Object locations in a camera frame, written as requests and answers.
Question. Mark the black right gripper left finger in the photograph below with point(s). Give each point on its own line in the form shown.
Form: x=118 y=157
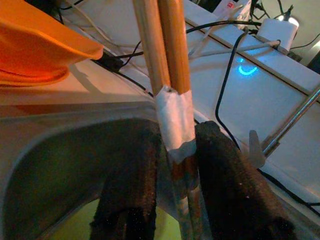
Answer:
x=130 y=175

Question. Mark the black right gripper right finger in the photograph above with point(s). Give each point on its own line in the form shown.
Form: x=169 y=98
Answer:
x=230 y=190

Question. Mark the taped wooden chopstick pair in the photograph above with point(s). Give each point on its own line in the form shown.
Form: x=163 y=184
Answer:
x=175 y=62

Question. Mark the orange plastic plate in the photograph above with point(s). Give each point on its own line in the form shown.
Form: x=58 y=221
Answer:
x=30 y=78

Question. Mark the orange plastic bowl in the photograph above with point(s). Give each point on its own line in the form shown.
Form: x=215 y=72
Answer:
x=37 y=40

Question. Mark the green plate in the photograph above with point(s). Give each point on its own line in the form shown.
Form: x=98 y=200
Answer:
x=75 y=225

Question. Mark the stainless steel sink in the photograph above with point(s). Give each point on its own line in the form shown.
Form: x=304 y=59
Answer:
x=50 y=150

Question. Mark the metal sink faucet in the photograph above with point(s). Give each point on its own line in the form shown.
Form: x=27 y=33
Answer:
x=290 y=122

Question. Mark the black power adapter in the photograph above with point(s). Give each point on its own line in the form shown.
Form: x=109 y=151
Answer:
x=111 y=62

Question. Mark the white charger block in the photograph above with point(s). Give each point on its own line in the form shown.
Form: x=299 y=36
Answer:
x=277 y=32

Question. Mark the white power strip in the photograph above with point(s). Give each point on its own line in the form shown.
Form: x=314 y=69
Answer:
x=232 y=10

